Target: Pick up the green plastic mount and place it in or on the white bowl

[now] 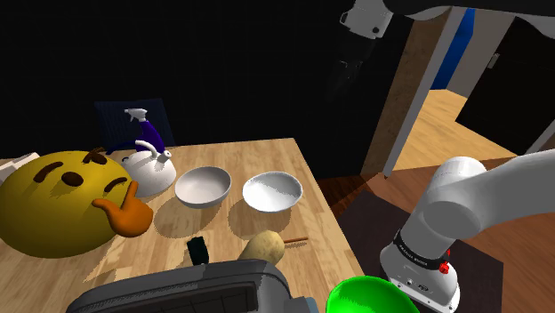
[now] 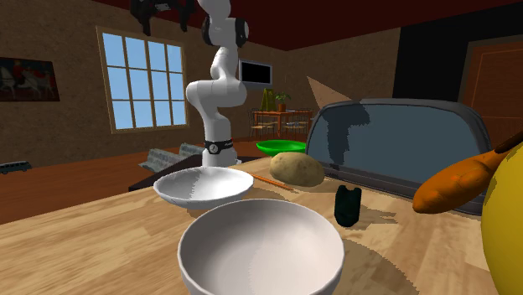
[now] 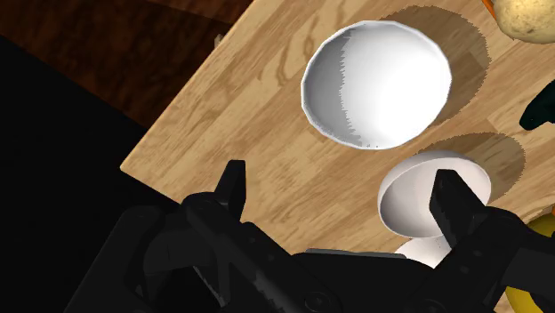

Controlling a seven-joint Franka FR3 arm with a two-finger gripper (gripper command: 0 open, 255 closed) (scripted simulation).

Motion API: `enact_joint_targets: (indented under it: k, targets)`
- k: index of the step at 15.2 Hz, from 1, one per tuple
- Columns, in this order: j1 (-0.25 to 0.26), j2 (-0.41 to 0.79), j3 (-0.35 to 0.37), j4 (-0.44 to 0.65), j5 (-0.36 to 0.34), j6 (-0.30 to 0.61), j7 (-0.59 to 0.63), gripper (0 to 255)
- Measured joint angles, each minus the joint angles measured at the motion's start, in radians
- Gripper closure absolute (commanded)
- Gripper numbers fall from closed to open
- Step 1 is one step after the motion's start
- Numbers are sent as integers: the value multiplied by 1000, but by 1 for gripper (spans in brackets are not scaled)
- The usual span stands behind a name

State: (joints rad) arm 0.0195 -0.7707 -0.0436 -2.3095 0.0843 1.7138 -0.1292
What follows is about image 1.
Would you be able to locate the small black block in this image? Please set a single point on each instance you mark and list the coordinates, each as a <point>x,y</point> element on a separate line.
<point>197,250</point>

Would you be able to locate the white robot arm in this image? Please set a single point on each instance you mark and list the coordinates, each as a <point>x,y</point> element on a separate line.
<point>438,203</point>

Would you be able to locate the white bowl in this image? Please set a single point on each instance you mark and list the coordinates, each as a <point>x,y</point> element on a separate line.
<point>203,187</point>
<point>272,191</point>

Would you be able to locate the black door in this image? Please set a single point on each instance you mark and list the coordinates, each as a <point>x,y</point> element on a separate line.
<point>511,86</point>

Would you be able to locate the thin brown wooden stick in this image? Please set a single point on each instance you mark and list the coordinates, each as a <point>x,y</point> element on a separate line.
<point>296,239</point>

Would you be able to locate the purple spray bottle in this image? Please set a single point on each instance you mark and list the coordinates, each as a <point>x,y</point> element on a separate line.
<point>151,132</point>

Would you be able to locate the dark robot stand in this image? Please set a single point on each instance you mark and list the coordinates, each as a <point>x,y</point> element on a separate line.
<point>368,225</point>

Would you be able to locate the grey toaster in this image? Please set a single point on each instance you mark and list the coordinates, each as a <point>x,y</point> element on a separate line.
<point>186,288</point>

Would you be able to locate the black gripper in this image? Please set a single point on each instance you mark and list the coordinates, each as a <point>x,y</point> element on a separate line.
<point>352,54</point>

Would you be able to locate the light wooden table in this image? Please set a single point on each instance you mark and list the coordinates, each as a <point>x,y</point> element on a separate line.
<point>242,156</point>

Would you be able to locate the white flat object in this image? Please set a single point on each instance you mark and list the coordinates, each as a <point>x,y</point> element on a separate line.
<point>17,164</point>

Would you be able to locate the yellow thinking face toy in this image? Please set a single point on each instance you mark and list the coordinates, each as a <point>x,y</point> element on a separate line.
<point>52,208</point>

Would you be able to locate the white kettle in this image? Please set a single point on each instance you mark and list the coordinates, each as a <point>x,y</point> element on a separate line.
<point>149,173</point>

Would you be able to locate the green bowl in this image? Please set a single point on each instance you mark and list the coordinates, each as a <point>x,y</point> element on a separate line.
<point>368,299</point>

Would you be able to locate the tan potato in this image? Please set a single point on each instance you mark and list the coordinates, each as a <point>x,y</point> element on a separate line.
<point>264,248</point>

